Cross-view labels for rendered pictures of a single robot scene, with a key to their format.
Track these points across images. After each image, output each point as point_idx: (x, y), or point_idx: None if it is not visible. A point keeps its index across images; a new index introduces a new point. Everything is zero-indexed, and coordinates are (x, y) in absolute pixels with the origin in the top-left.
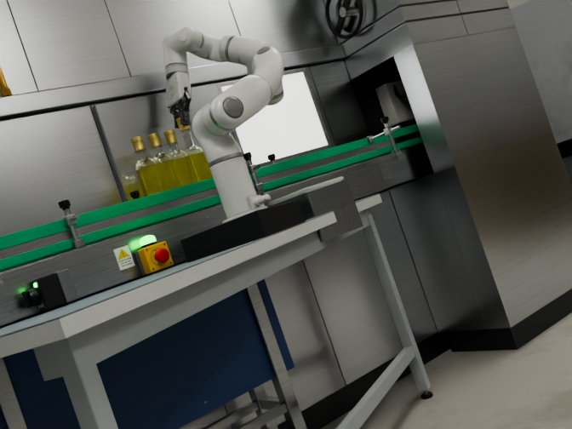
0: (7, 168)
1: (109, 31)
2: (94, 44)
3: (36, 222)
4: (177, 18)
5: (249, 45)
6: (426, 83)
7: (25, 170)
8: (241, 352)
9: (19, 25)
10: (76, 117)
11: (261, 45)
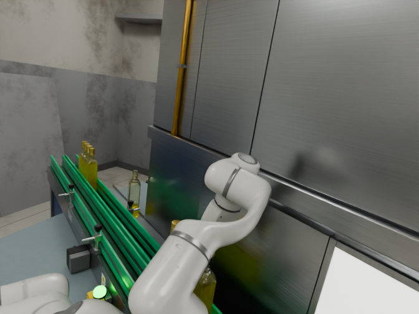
0: (164, 175)
1: (252, 109)
2: (235, 118)
3: (163, 212)
4: (347, 118)
5: (140, 275)
6: None
7: (168, 182)
8: None
9: (198, 84)
10: (199, 169)
11: (129, 298)
